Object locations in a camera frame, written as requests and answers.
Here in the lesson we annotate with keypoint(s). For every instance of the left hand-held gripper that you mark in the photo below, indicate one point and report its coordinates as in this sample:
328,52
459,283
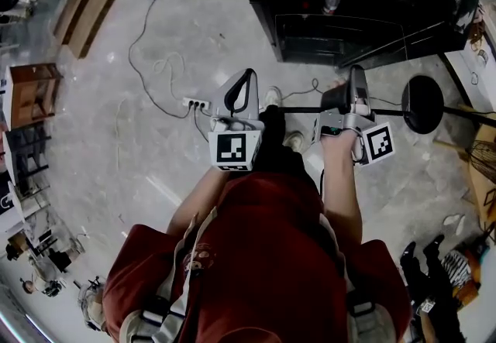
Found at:
230,148

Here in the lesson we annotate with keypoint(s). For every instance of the black metal rack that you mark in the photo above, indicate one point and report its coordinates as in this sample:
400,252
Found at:
27,159

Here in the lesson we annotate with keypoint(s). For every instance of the white power strip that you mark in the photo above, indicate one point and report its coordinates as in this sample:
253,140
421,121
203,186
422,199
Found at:
197,103

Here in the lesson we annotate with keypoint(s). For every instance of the person's white shoe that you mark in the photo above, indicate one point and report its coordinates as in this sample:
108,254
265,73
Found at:
272,97
294,139

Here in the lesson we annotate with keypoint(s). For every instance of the brown wooden boards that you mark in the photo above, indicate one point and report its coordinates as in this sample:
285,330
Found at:
87,12

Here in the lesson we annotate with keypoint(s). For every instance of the person's left white shoe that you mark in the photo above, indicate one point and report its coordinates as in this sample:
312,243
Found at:
272,97

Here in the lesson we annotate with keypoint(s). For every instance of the person's right hand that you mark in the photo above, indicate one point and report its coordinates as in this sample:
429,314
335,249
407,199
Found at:
341,83

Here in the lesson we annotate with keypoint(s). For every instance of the person's right white shoe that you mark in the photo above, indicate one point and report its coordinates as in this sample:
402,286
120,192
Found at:
294,139

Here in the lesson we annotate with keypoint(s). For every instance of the white slipper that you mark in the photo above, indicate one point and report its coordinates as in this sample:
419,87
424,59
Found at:
461,225
451,219

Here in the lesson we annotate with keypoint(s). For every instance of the person's red shirt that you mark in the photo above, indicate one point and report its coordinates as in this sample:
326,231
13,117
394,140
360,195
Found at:
263,256

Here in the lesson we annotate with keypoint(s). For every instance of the person's left forearm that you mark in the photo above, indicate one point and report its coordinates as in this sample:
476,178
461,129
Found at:
197,194

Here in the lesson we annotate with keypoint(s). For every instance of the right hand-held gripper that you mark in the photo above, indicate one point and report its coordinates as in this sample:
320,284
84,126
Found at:
379,142

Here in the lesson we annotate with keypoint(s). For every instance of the person's black trousers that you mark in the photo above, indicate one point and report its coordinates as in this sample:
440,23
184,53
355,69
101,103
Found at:
279,155

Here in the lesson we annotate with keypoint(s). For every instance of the person's right forearm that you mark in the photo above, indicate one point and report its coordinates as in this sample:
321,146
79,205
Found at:
343,186

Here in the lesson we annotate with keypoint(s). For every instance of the clear bottle with red label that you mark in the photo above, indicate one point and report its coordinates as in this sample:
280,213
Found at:
332,1

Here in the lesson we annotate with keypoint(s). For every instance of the white low cabinet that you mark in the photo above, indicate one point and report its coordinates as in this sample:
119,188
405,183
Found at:
476,74

